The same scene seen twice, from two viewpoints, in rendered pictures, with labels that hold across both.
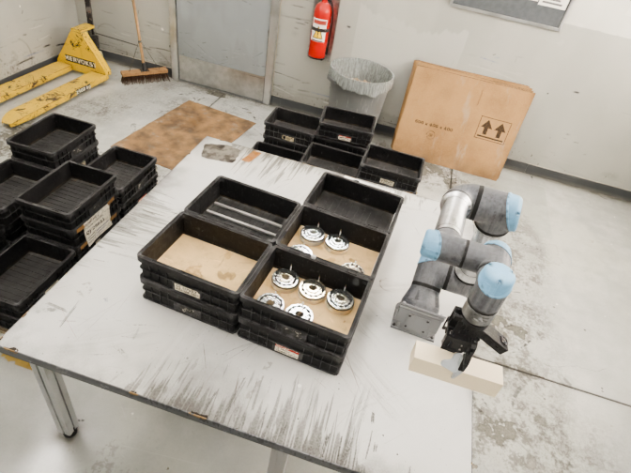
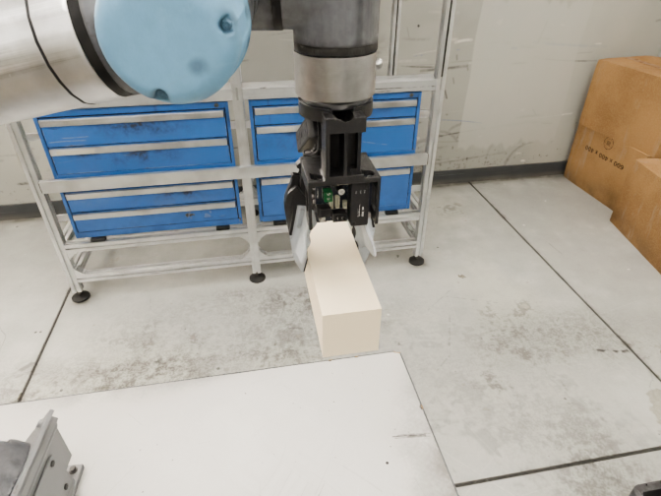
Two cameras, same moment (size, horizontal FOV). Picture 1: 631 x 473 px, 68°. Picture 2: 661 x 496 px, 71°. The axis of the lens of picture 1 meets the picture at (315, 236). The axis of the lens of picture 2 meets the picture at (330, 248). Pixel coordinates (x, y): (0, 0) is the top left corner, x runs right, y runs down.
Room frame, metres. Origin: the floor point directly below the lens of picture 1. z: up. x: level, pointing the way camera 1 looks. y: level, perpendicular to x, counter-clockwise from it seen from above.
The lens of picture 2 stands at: (0.95, 0.00, 1.42)
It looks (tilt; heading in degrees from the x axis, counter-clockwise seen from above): 34 degrees down; 252
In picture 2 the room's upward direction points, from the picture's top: straight up
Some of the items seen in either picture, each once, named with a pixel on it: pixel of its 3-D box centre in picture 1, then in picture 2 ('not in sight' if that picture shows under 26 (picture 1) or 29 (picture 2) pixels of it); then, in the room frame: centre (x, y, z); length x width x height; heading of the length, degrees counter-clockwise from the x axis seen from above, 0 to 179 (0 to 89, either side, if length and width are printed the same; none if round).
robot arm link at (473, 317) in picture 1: (479, 311); (338, 75); (0.80, -0.43, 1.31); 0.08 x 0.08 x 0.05
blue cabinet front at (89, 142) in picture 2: not in sight; (148, 173); (1.12, -1.92, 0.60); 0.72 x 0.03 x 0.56; 172
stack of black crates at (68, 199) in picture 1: (75, 220); not in sight; (1.82, 1.29, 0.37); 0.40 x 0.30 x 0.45; 172
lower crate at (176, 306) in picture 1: (207, 281); not in sight; (1.22, 0.38, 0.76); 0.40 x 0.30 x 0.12; 77
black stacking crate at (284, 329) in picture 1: (306, 299); not in sight; (1.13, -0.01, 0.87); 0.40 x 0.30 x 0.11; 77
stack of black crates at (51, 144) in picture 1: (60, 164); not in sight; (2.27, 1.63, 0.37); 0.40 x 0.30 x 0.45; 172
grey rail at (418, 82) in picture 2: not in sight; (236, 91); (0.72, -1.89, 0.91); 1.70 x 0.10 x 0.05; 172
